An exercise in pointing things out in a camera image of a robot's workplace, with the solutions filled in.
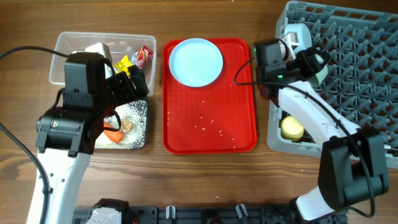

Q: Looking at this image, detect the light blue plate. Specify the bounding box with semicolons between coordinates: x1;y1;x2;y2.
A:
169;38;223;88

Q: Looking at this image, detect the yellow snack wrapper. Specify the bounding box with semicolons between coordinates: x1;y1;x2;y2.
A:
113;55;132;76

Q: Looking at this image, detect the yellow plastic cup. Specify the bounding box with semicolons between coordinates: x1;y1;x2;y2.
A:
280;116;305;141

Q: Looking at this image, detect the orange carrot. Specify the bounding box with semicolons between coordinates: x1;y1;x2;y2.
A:
103;122;124;143

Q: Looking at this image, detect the white rice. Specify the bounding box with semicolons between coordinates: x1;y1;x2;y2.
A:
95;99;149;149

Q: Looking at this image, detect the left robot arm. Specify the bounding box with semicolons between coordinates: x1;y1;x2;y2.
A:
27;52;149;223

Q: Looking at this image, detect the light blue bowl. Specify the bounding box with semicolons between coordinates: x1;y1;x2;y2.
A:
284;24;312;52

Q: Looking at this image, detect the black plastic tray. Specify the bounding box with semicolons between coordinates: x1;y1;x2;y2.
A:
93;96;149;150

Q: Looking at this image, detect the grey dishwasher rack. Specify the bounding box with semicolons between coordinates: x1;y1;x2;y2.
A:
275;1;397;169

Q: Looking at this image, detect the silver red snack wrapper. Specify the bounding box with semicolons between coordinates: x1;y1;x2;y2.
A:
131;45;154;68

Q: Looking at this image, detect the clear plastic bin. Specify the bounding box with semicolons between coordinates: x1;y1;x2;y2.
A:
55;32;156;96

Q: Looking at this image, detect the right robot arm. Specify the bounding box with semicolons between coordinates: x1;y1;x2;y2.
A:
254;39;389;223

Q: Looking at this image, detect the red serving tray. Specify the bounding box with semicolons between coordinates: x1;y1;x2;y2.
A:
162;38;257;154

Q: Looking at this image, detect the mint green bowl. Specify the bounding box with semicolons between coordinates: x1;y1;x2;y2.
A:
308;59;328;88

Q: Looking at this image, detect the brown food lump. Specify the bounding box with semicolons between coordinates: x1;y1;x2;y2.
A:
121;119;133;133

